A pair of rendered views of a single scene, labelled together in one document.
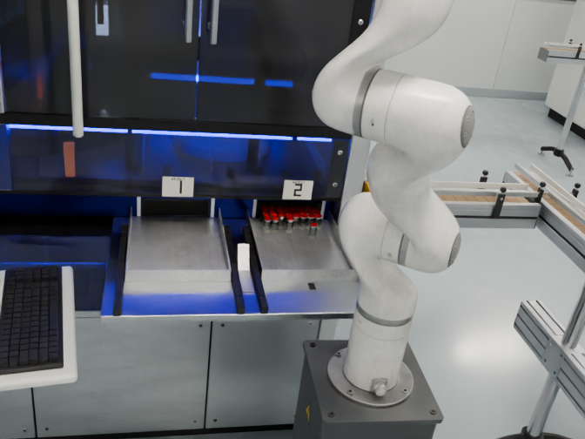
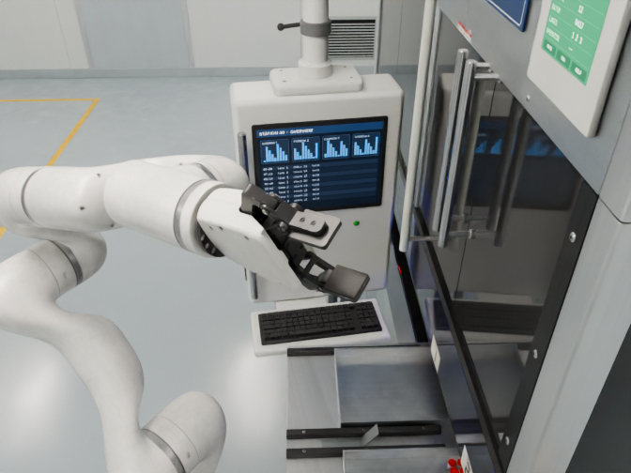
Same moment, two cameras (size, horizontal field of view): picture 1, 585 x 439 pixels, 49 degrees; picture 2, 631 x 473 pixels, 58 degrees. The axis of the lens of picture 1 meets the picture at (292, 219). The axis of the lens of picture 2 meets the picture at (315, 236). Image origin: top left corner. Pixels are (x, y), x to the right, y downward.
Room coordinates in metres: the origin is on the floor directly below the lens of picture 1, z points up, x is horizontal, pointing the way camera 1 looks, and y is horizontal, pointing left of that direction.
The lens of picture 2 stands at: (1.49, -0.78, 2.15)
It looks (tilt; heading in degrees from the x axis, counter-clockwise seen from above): 35 degrees down; 102
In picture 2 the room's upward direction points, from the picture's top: straight up
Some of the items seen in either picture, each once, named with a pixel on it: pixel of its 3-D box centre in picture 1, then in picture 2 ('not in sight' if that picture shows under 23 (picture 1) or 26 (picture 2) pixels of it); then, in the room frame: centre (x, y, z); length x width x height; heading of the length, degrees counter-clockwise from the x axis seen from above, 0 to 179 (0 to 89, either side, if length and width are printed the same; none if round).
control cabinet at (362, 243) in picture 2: not in sight; (315, 190); (1.16, 0.81, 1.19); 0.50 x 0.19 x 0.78; 21
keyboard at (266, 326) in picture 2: (31, 312); (318, 321); (1.22, 0.59, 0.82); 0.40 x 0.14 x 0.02; 21
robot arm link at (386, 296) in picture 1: (379, 253); (184, 454); (1.11, -0.18, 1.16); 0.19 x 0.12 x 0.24; 67
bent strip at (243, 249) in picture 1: (245, 267); (349, 437); (1.39, 0.10, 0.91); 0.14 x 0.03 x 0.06; 15
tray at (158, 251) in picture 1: (177, 241); (397, 385); (1.50, 0.30, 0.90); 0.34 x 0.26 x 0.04; 14
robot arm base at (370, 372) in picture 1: (377, 343); not in sight; (1.09, -0.21, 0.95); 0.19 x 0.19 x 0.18
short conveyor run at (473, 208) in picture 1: (440, 198); not in sight; (1.96, -0.48, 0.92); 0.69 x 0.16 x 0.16; 104
